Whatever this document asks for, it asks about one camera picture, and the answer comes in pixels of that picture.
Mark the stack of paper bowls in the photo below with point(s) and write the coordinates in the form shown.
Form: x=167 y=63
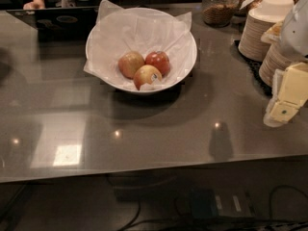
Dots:
x=259 y=19
x=273 y=60

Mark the yellow-red apple with sticker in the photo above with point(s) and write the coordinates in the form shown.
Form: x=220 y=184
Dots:
x=147 y=74

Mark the black box under table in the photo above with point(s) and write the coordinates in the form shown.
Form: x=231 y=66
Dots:
x=220 y=203

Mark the rear stack of paper bowls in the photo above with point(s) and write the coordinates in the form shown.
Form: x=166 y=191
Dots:
x=259 y=19

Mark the glass jar with grains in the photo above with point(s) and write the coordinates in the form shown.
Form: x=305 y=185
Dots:
x=218 y=13

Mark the red apple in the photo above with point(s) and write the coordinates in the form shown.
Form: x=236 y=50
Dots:
x=160 y=60

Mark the person's hand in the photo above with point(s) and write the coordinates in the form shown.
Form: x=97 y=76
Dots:
x=34 y=5

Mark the front stack of paper bowls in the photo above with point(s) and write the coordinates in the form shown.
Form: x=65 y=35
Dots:
x=273 y=60

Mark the white ceramic bowl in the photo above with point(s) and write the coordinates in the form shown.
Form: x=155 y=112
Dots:
x=184 y=53

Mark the yellow-red apple left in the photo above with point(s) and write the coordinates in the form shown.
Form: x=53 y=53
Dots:
x=129 y=63

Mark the white paper liner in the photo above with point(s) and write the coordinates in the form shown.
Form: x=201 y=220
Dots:
x=134 y=32

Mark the black laptop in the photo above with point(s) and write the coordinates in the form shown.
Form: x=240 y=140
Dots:
x=73 y=23

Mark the black mat under bowls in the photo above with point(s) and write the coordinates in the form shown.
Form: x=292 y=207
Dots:
x=254 y=68

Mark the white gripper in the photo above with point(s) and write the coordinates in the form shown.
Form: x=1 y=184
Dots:
x=295 y=33

